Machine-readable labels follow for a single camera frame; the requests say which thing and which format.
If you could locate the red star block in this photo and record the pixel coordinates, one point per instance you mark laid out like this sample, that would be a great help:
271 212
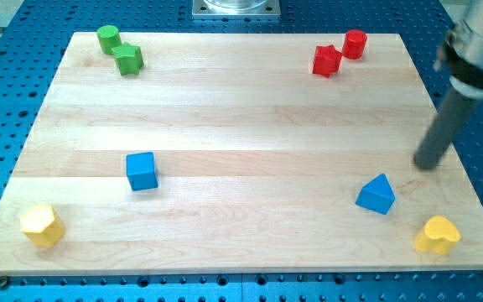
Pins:
326 60

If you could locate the red cylinder block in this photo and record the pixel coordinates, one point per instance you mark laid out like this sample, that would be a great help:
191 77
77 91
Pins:
354 44

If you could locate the green cylinder block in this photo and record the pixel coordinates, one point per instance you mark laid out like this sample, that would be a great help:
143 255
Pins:
108 38

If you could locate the blue cube block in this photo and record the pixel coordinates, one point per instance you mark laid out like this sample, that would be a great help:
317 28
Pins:
141 171

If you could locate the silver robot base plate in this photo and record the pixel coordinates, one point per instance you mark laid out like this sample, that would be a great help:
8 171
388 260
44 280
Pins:
235 9

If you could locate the blue triangle block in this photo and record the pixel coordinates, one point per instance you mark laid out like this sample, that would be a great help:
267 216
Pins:
377 195

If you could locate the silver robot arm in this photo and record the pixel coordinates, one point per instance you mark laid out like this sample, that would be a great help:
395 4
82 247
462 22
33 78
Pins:
462 51

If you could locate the yellow heart block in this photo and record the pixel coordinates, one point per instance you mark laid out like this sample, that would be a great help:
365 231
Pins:
438 235

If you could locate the wooden board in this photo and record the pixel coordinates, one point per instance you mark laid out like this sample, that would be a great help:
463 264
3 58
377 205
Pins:
259 162

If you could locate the yellow hexagon block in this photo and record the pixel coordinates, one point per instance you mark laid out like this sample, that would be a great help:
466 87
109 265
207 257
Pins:
42 226

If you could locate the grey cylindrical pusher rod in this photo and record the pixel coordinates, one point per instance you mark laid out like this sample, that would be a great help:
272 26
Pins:
454 111

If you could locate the green star block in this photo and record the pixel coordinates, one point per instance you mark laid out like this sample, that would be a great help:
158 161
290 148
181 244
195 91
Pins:
128 58

